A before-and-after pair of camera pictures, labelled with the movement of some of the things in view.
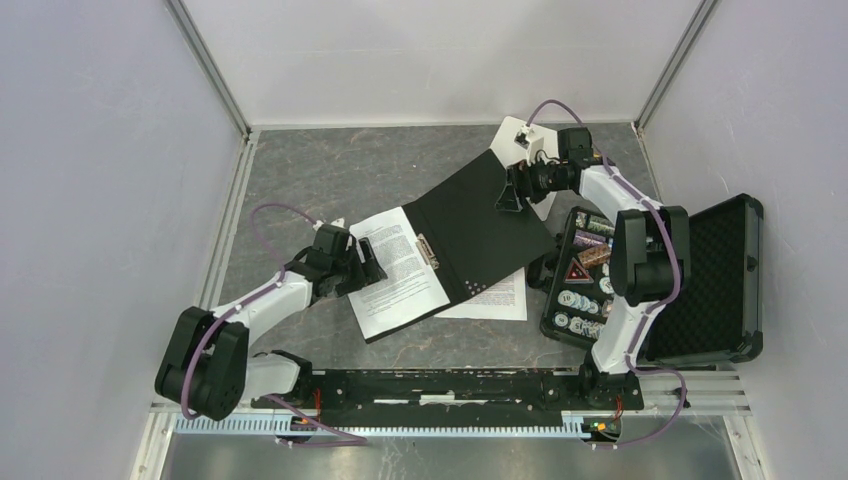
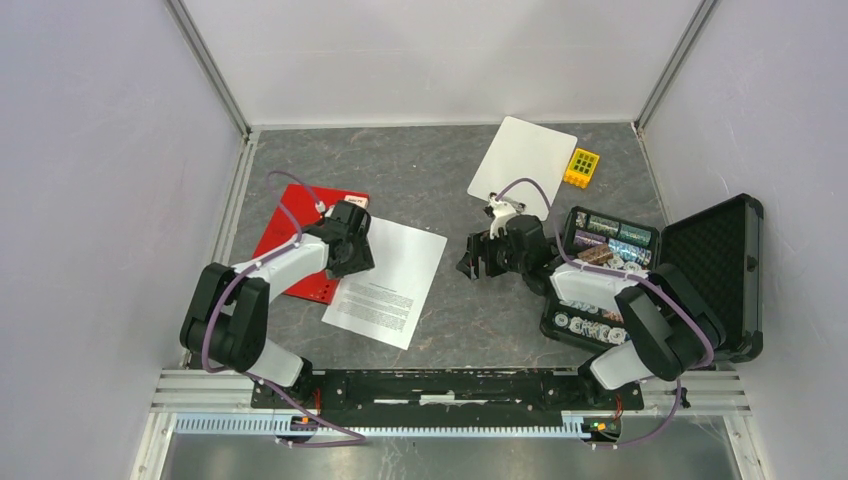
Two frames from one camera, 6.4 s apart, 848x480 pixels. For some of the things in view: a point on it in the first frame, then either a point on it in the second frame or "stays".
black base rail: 459,399 stays
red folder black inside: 475,244 to 281,232
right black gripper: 509,199 to 479,244
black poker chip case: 719,317 stays
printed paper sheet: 506,300 to 385,302
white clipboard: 518,143 stays
